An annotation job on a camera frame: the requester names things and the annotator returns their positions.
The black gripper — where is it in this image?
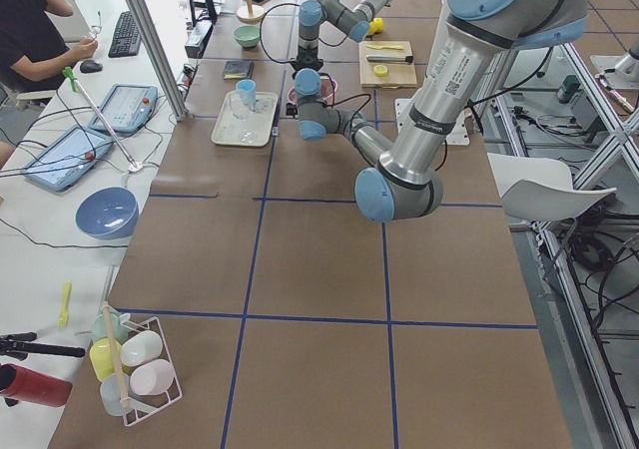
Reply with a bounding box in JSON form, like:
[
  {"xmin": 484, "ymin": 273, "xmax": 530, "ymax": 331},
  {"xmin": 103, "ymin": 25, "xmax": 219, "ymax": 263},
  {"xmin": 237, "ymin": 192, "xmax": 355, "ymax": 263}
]
[
  {"xmin": 290, "ymin": 49, "xmax": 323, "ymax": 72},
  {"xmin": 286, "ymin": 102, "xmax": 299, "ymax": 119}
]

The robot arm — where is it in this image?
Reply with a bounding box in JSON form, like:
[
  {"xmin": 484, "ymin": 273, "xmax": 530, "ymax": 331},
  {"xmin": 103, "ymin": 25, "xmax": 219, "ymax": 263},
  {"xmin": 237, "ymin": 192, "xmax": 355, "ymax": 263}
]
[
  {"xmin": 290, "ymin": 0, "xmax": 392, "ymax": 72},
  {"xmin": 292, "ymin": 0, "xmax": 588, "ymax": 223}
]

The pink bowl of ice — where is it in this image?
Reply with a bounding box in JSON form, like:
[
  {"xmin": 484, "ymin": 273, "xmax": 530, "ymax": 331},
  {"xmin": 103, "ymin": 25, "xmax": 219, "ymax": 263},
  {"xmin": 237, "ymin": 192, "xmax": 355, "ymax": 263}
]
[{"xmin": 287, "ymin": 74, "xmax": 338, "ymax": 104}]

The light blue cup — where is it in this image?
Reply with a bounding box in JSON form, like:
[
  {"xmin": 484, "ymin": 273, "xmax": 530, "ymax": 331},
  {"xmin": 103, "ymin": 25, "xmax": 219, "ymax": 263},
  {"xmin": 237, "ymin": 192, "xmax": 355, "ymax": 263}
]
[{"xmin": 236, "ymin": 79, "xmax": 257, "ymax": 111}]

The clear wine glass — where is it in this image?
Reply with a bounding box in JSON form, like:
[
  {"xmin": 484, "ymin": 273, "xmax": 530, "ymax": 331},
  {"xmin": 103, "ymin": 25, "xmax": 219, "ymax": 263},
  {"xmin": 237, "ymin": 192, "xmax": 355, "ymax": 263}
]
[{"xmin": 230, "ymin": 91, "xmax": 256, "ymax": 144}]

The cream serving tray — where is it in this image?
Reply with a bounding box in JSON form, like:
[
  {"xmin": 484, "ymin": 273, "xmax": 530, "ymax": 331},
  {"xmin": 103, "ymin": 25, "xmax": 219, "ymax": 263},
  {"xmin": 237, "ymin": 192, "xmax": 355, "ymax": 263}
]
[{"xmin": 211, "ymin": 91, "xmax": 279, "ymax": 148}]

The green bowl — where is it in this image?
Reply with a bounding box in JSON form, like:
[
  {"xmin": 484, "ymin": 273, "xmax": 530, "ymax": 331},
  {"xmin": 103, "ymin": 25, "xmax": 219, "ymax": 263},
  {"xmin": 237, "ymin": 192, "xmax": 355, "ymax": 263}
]
[{"xmin": 234, "ymin": 25, "xmax": 261, "ymax": 49}]

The yellow plastic knife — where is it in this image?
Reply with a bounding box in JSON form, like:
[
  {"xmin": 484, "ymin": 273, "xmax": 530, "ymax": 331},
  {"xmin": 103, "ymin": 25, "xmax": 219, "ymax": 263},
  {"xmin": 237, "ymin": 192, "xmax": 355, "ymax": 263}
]
[{"xmin": 365, "ymin": 43, "xmax": 404, "ymax": 51}]

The grey folded cloth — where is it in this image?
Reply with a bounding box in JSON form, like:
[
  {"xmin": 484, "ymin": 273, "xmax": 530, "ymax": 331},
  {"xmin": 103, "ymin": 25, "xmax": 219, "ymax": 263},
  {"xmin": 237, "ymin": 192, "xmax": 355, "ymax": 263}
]
[{"xmin": 223, "ymin": 60, "xmax": 254, "ymax": 80}]

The yellow lemon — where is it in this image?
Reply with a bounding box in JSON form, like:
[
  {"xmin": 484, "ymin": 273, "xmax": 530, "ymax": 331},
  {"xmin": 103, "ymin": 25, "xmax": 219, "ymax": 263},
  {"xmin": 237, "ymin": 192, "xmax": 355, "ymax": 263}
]
[
  {"xmin": 371, "ymin": 18, "xmax": 384, "ymax": 34},
  {"xmin": 366, "ymin": 21, "xmax": 378, "ymax": 36}
]

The half lemon slice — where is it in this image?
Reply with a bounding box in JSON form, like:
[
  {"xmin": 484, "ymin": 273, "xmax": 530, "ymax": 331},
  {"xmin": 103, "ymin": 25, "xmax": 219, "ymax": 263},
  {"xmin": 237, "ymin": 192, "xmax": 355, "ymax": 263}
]
[{"xmin": 373, "ymin": 64, "xmax": 388, "ymax": 77}]

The wooden cutting board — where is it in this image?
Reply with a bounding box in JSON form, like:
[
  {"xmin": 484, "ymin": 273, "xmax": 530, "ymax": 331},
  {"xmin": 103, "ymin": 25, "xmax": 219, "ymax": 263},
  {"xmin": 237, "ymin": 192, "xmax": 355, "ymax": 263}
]
[{"xmin": 358, "ymin": 41, "xmax": 417, "ymax": 88}]

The metal cylinder tool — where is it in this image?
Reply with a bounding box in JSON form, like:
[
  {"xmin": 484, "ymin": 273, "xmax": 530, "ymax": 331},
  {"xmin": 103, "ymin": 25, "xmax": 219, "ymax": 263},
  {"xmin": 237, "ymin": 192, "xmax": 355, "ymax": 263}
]
[{"xmin": 365, "ymin": 54, "xmax": 413, "ymax": 64}]

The teach pendant tablet far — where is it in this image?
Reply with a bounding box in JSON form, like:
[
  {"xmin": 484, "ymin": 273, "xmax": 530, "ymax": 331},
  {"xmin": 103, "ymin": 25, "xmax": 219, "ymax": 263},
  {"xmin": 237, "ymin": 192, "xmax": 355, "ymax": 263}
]
[{"xmin": 99, "ymin": 84, "xmax": 159, "ymax": 135}]

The teach pendant tablet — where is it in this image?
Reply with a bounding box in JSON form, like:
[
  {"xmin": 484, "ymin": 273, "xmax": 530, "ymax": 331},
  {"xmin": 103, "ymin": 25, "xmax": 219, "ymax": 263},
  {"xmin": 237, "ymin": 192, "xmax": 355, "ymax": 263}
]
[
  {"xmin": 21, "ymin": 126, "xmax": 114, "ymax": 192},
  {"xmin": 99, "ymin": 84, "xmax": 159, "ymax": 135}
]

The black keyboard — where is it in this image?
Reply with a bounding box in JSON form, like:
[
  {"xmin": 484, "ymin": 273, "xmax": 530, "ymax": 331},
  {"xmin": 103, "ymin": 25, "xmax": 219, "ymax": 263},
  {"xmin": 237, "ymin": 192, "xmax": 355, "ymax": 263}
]
[{"xmin": 108, "ymin": 11, "xmax": 142, "ymax": 58}]

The black computer mouse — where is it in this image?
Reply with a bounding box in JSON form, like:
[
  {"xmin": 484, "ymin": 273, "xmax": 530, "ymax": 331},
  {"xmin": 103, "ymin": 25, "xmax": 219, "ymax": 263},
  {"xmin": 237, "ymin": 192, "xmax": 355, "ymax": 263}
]
[{"xmin": 79, "ymin": 60, "xmax": 103, "ymax": 74}]

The blue bowl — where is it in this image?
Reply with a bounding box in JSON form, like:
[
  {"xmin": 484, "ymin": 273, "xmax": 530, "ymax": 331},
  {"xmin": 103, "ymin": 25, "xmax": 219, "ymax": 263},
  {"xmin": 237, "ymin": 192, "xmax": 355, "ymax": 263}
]
[{"xmin": 75, "ymin": 187, "xmax": 139, "ymax": 240}]

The teach pendant tablet near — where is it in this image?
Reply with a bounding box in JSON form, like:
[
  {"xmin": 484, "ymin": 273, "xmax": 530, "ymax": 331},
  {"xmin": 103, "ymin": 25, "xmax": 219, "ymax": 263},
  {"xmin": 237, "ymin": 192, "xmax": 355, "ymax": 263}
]
[{"xmin": 21, "ymin": 126, "xmax": 114, "ymax": 192}]

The white chair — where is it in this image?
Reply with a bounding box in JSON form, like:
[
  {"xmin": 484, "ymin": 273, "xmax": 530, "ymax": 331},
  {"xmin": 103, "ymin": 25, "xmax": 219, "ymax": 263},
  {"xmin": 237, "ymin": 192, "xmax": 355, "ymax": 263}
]
[{"xmin": 487, "ymin": 153, "xmax": 616, "ymax": 222}]

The seated person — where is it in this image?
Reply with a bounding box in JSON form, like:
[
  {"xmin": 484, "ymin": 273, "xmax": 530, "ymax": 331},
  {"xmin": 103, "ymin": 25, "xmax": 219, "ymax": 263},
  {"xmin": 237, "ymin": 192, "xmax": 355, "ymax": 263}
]
[{"xmin": 1, "ymin": 0, "xmax": 98, "ymax": 92}]

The yellow plastic fork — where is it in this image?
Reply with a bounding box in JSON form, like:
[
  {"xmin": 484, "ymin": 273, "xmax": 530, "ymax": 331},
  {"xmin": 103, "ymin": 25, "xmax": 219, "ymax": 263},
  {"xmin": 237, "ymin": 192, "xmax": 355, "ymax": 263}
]
[{"xmin": 58, "ymin": 280, "xmax": 73, "ymax": 329}]

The red bottle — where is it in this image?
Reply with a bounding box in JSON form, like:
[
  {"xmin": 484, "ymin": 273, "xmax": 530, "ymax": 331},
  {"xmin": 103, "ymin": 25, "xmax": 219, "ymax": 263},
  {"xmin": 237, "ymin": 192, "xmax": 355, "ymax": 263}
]
[{"xmin": 1, "ymin": 363, "xmax": 73, "ymax": 407}]

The aluminium frame post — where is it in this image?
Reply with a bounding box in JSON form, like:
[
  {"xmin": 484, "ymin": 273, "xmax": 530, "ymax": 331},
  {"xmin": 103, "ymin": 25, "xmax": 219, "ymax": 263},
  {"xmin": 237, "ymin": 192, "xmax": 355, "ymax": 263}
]
[{"xmin": 125, "ymin": 0, "xmax": 188, "ymax": 122}]

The white wire cup rack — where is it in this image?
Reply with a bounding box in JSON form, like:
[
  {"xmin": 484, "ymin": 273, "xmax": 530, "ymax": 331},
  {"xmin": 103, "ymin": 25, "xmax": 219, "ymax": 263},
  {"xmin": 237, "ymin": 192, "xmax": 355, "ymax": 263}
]
[{"xmin": 90, "ymin": 304, "xmax": 183, "ymax": 427}]

